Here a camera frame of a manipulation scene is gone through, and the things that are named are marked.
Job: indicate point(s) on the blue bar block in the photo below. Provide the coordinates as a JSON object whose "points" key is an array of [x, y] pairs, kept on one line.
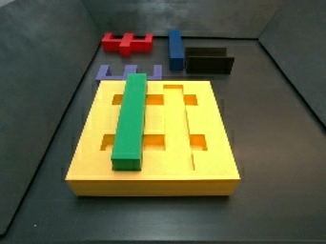
{"points": [[176, 52]]}

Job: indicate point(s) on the yellow slotted board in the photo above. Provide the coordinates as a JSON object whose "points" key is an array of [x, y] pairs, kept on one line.
{"points": [[187, 158]]}

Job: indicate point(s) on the green bar block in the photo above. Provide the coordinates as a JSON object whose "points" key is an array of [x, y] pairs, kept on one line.
{"points": [[127, 151]]}

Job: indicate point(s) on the purple comb-shaped block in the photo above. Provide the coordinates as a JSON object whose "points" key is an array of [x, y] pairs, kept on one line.
{"points": [[104, 73]]}

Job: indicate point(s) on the black U-shaped block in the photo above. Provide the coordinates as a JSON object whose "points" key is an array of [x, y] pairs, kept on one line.
{"points": [[207, 60]]}

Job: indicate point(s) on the red cross-shaped block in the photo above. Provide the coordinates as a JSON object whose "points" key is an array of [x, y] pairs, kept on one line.
{"points": [[127, 44]]}

